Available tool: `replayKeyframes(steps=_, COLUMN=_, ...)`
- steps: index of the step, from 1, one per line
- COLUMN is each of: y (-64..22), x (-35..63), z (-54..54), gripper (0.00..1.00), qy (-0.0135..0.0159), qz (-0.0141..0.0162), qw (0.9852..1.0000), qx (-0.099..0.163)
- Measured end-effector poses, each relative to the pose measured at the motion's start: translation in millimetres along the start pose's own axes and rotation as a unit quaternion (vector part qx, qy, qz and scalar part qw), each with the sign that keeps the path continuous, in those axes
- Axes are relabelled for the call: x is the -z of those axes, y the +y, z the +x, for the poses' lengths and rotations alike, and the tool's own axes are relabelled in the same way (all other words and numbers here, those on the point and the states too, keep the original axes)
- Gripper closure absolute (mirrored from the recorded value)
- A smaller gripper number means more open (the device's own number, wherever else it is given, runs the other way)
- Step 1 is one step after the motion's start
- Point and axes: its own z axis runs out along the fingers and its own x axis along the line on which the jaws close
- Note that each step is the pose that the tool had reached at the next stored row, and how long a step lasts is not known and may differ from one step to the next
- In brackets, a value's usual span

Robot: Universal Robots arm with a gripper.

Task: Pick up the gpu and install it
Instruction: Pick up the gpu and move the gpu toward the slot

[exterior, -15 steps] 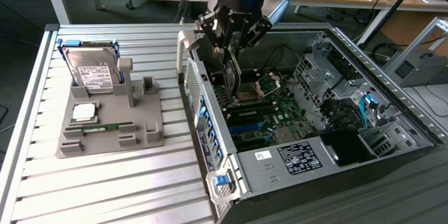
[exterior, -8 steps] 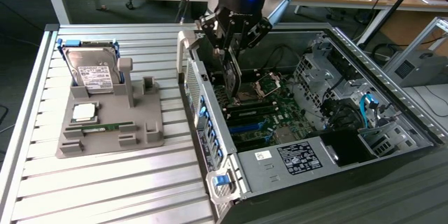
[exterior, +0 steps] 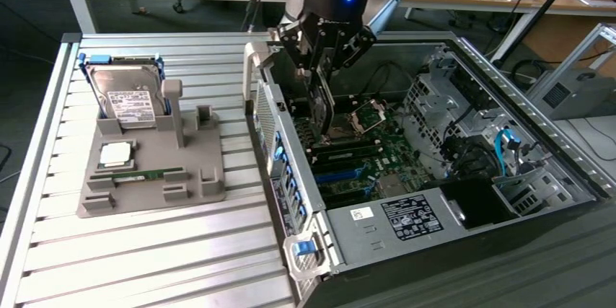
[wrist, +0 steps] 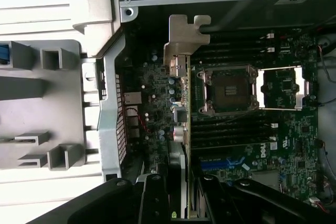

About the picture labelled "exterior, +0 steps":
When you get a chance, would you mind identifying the black coiled cable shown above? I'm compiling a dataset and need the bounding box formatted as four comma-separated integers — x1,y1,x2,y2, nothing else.
509,58,545,86

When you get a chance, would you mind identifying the grey chipset heat sink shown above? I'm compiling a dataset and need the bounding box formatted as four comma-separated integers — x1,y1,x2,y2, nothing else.
377,174,410,197

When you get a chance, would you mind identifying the aluminium profile frame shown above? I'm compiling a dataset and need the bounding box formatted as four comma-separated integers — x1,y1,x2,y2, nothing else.
557,22,616,82

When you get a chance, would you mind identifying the green RAM stick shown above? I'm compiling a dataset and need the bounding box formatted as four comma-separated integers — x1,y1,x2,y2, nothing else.
90,169,186,181

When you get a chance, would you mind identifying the large metal disk bay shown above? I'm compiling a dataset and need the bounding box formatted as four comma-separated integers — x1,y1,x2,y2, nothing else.
401,51,486,159

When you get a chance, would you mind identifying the open grey PC case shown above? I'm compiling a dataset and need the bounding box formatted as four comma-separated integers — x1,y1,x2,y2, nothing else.
242,32,616,308

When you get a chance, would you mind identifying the blue wire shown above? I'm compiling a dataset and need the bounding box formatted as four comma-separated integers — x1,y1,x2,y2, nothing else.
493,126,524,179

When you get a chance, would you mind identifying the blue card retainer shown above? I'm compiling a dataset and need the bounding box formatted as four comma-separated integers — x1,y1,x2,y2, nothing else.
272,131,309,229

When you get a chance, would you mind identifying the blue disk carrier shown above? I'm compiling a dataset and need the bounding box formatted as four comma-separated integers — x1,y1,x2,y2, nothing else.
76,52,169,121

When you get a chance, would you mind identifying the long black expansion slot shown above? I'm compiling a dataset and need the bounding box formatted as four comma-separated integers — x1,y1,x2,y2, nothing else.
313,159,372,172

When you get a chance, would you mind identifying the CPU socket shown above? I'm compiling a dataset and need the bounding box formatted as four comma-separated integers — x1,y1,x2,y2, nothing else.
312,113,360,143

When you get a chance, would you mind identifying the blue case latch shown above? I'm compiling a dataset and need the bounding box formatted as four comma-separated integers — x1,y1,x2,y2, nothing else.
292,239,316,257

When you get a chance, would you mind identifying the black stand pole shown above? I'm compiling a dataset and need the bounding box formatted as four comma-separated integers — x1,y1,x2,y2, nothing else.
489,0,590,67

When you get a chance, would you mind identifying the small metal disk bay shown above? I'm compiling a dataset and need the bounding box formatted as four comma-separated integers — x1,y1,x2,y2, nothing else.
489,165,578,219

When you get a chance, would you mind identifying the black plastic air duct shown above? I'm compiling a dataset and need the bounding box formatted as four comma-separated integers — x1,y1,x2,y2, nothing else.
440,177,521,229

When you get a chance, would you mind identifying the black wire bundle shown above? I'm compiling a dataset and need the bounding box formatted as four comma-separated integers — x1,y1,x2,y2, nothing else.
441,134,496,179

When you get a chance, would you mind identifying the grey parts rack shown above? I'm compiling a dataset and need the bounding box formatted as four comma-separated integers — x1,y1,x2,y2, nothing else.
76,79,226,219

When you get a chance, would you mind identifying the green graphics card black fan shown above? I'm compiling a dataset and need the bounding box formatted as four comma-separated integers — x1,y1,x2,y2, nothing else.
306,50,337,141

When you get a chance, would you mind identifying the black RAM slot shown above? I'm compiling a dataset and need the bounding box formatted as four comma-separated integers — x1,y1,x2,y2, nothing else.
312,151,384,164
290,99,356,108
306,141,378,152
289,95,354,105
309,148,382,160
292,102,357,112
292,105,358,116
309,144,380,156

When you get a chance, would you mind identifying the grey computer tower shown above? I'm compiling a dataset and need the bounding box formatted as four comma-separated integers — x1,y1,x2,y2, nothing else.
526,66,616,121

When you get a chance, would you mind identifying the silver hard disk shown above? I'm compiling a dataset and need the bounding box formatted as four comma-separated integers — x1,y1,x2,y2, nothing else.
92,64,168,131

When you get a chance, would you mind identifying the grey power supply unit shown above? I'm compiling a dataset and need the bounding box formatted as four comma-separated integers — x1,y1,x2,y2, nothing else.
316,187,470,275

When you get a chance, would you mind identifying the silver CPU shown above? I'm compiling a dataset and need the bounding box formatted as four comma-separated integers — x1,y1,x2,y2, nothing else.
98,141,136,169

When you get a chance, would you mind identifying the metal socket cover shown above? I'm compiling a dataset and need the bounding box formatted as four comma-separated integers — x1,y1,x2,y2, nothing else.
348,98,389,131

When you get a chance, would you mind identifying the black expansion slot blue clip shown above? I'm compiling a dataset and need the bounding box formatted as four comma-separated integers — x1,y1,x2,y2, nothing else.
320,183,381,199

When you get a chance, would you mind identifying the green motherboard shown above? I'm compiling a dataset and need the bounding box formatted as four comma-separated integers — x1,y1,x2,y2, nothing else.
288,100,437,208

